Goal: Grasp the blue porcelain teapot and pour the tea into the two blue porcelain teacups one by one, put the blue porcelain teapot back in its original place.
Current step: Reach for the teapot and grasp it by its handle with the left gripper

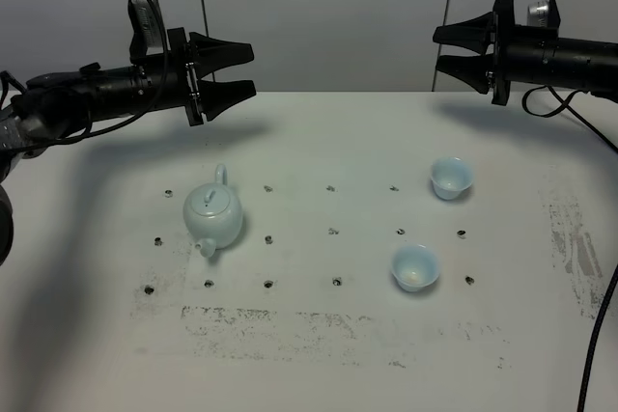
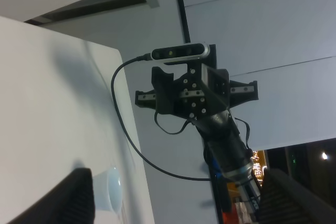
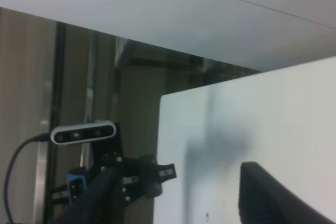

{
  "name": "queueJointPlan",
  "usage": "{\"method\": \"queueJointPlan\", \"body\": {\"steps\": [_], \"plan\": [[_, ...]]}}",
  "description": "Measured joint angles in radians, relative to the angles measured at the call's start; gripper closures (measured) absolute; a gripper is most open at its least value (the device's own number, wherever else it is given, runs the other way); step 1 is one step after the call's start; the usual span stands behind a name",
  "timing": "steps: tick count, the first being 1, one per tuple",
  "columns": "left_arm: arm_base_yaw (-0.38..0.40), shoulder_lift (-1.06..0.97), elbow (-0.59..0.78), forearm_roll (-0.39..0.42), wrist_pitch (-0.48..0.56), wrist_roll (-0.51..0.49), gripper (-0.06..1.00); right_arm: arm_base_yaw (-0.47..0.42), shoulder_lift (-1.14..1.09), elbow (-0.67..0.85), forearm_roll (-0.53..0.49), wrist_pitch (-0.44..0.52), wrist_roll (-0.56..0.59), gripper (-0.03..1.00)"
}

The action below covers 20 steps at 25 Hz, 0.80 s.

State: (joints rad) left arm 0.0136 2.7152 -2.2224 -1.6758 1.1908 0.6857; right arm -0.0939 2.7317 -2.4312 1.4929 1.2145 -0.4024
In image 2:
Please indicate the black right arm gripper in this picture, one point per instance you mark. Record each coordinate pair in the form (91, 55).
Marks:
(204, 90)

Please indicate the pale blue porcelain teacup far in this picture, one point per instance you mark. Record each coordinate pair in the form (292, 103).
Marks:
(107, 190)

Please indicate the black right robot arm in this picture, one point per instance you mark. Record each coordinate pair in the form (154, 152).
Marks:
(233, 157)

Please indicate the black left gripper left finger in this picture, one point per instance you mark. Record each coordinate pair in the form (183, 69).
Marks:
(70, 201)

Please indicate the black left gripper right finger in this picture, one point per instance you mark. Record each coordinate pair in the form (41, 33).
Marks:
(283, 200)

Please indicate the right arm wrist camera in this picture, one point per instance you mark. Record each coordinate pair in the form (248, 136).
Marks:
(181, 53)

